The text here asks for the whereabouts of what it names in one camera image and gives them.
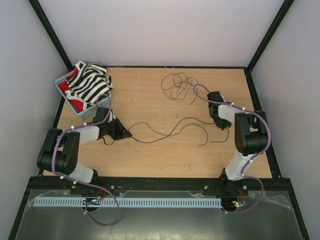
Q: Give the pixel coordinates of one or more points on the red cloth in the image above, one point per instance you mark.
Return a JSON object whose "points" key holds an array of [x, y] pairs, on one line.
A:
{"points": [[78, 103]]}

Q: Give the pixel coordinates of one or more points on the light blue slotted cable duct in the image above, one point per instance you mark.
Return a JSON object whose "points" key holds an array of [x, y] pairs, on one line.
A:
{"points": [[135, 202]]}

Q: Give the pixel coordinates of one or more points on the zebra striped cloth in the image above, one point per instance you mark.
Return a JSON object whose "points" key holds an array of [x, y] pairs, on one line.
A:
{"points": [[89, 82]]}

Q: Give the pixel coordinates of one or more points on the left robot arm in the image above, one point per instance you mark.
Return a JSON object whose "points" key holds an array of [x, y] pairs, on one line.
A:
{"points": [[60, 149]]}

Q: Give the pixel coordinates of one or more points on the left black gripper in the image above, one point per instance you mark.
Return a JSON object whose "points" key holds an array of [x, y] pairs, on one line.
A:
{"points": [[122, 132]]}

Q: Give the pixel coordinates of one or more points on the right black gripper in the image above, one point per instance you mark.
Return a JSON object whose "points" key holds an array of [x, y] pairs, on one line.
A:
{"points": [[222, 124]]}

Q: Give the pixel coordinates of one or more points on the light blue plastic basket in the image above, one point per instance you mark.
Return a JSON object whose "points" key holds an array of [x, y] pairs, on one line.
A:
{"points": [[102, 101]]}

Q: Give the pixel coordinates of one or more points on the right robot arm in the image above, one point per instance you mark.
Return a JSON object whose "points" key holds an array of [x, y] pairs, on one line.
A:
{"points": [[252, 138]]}

